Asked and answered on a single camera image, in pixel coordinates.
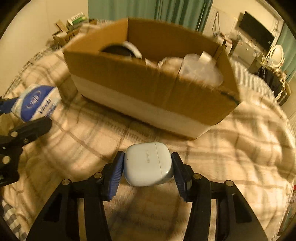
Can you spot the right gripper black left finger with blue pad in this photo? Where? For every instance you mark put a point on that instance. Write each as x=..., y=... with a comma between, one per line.
x=58, y=220

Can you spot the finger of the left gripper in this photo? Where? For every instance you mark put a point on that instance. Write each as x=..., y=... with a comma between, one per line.
x=27, y=132
x=6, y=104

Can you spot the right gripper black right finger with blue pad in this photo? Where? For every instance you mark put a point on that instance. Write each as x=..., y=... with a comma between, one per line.
x=235, y=219

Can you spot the blue white tissue pack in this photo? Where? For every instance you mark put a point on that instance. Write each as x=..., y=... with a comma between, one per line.
x=35, y=102

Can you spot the white earbuds case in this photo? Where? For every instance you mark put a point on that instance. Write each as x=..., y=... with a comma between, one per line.
x=147, y=164

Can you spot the black headphones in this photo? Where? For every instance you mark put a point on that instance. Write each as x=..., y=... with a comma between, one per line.
x=125, y=49

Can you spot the white lace cloth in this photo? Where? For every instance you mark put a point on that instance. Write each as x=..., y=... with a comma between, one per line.
x=171, y=64

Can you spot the beige plaid blanket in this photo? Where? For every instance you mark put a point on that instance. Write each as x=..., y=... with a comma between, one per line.
x=143, y=130

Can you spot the small cardboard box with items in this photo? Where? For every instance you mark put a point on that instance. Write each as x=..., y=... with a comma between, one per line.
x=69, y=30

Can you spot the open brown cardboard box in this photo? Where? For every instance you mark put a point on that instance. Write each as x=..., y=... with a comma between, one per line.
x=157, y=97

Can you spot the green checked bed sheet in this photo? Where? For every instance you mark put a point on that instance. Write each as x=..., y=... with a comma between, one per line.
x=251, y=81

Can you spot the black bag on chair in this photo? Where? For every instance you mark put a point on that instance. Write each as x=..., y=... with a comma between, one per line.
x=273, y=80

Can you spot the round white container in box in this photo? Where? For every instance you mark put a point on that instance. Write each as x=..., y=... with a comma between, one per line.
x=201, y=68

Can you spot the white oval vanity mirror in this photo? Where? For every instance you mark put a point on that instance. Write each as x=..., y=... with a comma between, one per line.
x=275, y=57

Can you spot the grey mini fridge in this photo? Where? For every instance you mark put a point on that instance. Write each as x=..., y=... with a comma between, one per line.
x=248, y=56

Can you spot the green curtain right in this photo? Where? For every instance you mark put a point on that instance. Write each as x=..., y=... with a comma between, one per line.
x=288, y=43

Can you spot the green curtain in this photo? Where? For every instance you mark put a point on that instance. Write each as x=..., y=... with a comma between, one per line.
x=288, y=43
x=191, y=14

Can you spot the green curtain centre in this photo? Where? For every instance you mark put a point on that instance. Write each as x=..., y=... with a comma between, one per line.
x=191, y=14

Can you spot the black wall television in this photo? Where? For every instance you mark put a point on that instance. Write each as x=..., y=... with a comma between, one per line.
x=256, y=31

